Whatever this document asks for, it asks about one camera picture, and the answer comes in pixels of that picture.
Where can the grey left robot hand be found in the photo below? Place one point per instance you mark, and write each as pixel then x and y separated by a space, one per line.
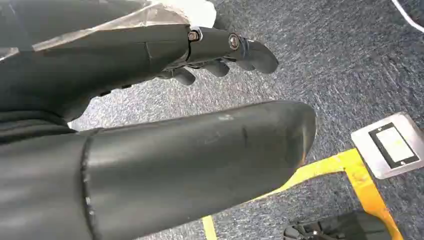
pixel 172 165

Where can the yellow floor tape strip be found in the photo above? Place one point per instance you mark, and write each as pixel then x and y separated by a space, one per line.
pixel 209 229
pixel 324 167
pixel 371 195

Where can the ribbed grey left arm sleeve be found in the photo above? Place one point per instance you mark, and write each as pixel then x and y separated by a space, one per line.
pixel 30 127

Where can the black robot foot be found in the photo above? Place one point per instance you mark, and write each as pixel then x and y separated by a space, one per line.
pixel 341 228

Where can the steel floor socket plate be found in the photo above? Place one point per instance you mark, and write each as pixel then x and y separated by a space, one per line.
pixel 371 149

